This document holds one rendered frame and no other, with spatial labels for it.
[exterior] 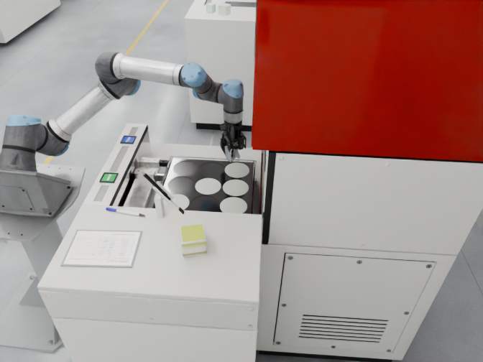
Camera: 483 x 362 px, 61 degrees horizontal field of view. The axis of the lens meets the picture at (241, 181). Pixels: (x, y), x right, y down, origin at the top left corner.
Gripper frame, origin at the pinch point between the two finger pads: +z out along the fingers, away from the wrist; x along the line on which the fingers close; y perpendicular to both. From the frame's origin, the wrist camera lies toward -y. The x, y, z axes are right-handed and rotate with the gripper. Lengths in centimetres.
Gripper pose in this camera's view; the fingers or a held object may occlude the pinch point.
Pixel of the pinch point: (231, 158)
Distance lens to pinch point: 171.8
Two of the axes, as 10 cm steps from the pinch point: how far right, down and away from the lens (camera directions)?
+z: -0.2, 7.8, 6.3
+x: 9.1, -2.4, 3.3
